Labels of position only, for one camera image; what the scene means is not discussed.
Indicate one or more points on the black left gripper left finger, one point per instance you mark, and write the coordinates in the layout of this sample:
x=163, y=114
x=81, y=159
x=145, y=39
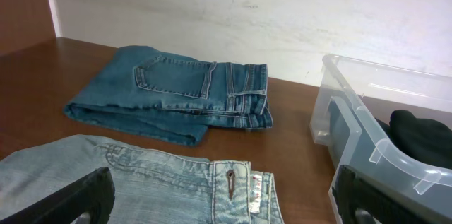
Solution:
x=89, y=199

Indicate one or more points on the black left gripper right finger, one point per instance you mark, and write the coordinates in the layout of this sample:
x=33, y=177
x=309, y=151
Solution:
x=358, y=201

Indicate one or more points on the large black garment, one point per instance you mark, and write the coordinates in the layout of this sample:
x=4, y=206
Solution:
x=425, y=140

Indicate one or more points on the light blue folded jeans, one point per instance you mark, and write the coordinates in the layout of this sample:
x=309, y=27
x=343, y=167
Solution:
x=151, y=186

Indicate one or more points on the clear plastic storage bin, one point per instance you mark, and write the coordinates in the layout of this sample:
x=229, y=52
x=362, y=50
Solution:
x=353, y=94

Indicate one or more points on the dark blue folded jeans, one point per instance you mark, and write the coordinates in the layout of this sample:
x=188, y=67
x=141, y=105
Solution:
x=146, y=92

